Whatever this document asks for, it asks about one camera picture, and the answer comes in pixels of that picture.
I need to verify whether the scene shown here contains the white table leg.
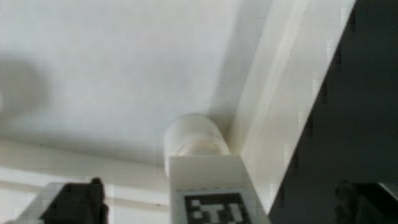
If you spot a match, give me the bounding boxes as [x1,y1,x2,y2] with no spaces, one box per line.
[163,114,271,224]

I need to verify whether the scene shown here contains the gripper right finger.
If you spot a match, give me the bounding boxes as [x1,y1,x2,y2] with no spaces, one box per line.
[333,181,398,224]

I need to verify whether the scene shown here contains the white square tabletop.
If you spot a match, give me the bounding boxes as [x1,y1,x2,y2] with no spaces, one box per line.
[0,0,356,224]

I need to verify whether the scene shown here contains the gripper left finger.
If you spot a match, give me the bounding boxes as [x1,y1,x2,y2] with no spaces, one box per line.
[38,178,108,224]

